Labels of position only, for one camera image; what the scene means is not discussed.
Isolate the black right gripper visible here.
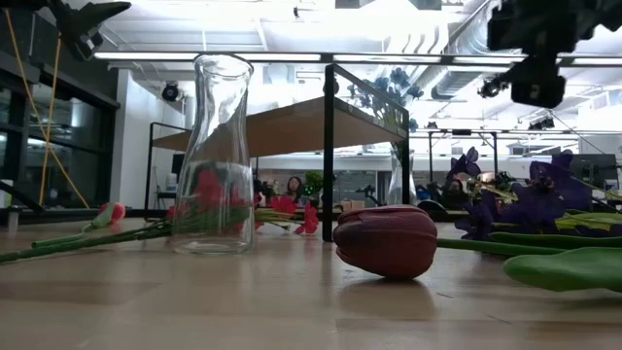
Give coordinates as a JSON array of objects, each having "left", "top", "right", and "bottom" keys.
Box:
[{"left": 488, "top": 0, "right": 622, "bottom": 109}]

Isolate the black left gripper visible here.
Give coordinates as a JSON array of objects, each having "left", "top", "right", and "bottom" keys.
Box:
[{"left": 0, "top": 0, "right": 132, "bottom": 62}]

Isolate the purple flower bunch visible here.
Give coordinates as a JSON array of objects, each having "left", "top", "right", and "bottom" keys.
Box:
[{"left": 445, "top": 146, "right": 622, "bottom": 242}]

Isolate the blue flower bunch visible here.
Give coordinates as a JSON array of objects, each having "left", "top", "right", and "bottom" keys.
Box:
[{"left": 345, "top": 66, "right": 425, "bottom": 135}]

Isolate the clear glass vase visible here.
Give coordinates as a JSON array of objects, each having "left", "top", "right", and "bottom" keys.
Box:
[
  {"left": 170, "top": 52, "right": 256, "bottom": 256},
  {"left": 386, "top": 140, "right": 417, "bottom": 206}
]

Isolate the orange tulip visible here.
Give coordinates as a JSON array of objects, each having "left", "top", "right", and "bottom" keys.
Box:
[{"left": 31, "top": 201, "right": 127, "bottom": 249}]

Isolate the dark red tulip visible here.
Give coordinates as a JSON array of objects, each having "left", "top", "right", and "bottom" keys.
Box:
[{"left": 332, "top": 204, "right": 622, "bottom": 294}]

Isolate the large red flower bunch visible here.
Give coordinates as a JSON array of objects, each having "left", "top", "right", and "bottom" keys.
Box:
[{"left": 0, "top": 167, "right": 322, "bottom": 266}]

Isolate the black spotlight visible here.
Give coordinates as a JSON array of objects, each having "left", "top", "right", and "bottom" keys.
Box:
[{"left": 160, "top": 81, "right": 182, "bottom": 103}]

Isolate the person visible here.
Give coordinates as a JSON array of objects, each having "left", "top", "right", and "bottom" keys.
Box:
[{"left": 285, "top": 175, "right": 305, "bottom": 204}]

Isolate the yellow cable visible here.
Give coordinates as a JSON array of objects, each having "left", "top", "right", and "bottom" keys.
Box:
[
  {"left": 38, "top": 36, "right": 63, "bottom": 206},
  {"left": 3, "top": 8, "right": 91, "bottom": 210}
]

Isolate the black metal frame stand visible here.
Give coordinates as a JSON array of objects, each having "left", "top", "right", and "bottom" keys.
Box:
[{"left": 426, "top": 128, "right": 500, "bottom": 198}]

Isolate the black overhead rig frame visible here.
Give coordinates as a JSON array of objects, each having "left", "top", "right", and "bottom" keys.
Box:
[{"left": 91, "top": 50, "right": 538, "bottom": 67}]

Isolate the wooden shelf black frame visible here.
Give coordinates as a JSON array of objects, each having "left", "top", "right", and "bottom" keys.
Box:
[{"left": 144, "top": 62, "right": 413, "bottom": 243}]

